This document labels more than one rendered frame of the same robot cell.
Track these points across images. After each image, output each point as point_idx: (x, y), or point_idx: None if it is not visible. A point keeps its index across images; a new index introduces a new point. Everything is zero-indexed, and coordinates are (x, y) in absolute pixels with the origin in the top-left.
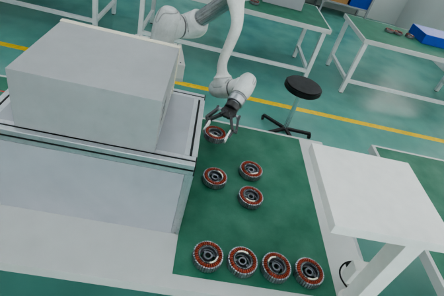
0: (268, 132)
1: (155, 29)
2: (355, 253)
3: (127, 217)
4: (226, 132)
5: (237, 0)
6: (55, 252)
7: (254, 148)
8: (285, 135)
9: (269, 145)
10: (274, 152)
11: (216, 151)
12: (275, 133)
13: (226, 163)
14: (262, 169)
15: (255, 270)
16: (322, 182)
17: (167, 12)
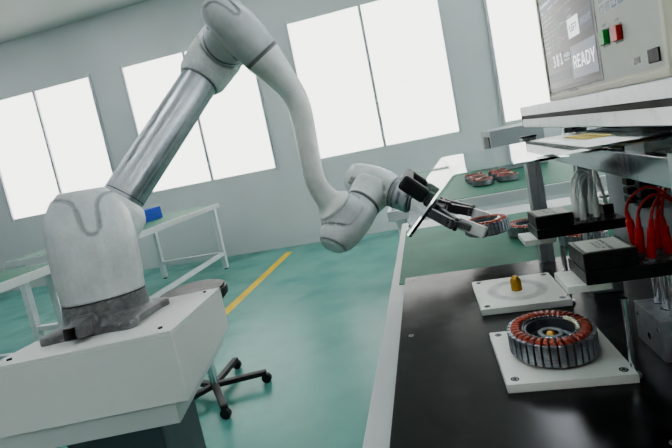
0: (403, 243)
1: (106, 255)
2: (600, 192)
3: None
4: (430, 259)
5: (281, 51)
6: None
7: (458, 241)
8: (401, 236)
9: (440, 237)
10: (456, 233)
11: (498, 255)
12: (401, 240)
13: (523, 245)
14: (507, 231)
15: None
16: None
17: (103, 192)
